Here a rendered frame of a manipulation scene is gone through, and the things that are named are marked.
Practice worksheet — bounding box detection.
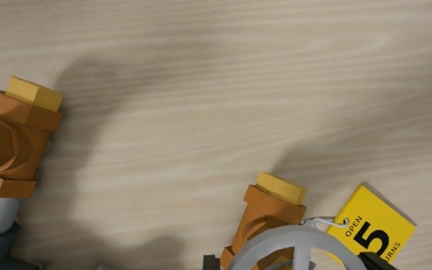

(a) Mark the yellow square tag with silver chain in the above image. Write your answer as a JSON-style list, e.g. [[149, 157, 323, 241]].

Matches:
[[295, 185, 416, 264]]

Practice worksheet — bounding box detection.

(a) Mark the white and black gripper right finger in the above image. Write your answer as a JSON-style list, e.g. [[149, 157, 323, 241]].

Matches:
[[356, 251, 398, 270]]

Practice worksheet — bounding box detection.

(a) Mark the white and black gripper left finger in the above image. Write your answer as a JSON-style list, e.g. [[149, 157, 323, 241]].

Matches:
[[202, 254, 221, 270]]

